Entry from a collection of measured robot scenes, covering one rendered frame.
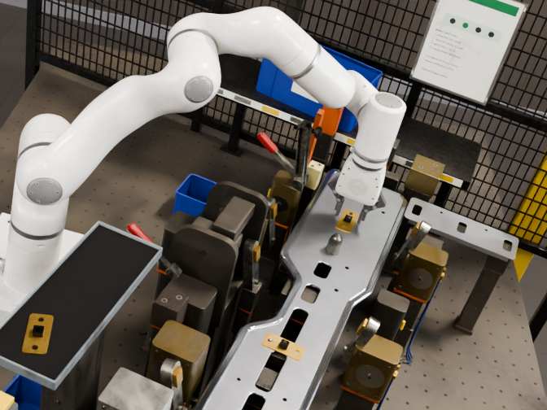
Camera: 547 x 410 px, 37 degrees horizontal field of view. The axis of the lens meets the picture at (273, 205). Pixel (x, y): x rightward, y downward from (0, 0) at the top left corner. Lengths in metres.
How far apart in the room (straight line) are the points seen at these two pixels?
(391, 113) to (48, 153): 0.72
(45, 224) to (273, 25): 0.66
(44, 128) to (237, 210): 0.46
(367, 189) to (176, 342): 0.64
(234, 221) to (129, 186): 0.88
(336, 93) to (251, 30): 0.23
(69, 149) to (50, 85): 1.16
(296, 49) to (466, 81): 0.82
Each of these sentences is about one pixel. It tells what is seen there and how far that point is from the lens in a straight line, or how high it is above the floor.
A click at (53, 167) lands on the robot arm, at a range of 1.72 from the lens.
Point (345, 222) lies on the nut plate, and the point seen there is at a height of 1.00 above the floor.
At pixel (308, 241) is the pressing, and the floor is 1.00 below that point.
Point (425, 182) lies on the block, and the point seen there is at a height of 1.03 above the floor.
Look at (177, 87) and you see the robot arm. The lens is 1.59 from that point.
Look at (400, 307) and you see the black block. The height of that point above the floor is 0.99.
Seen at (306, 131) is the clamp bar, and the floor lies 1.21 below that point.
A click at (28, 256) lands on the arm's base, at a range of 1.93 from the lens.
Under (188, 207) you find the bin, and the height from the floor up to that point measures 0.75.
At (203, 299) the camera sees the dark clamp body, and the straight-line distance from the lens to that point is 1.59.
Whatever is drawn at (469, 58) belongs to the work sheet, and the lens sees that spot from 2.34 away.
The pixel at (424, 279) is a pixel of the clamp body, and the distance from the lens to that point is 1.94.
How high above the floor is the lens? 2.20
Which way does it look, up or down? 37 degrees down
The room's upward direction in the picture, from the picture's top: 15 degrees clockwise
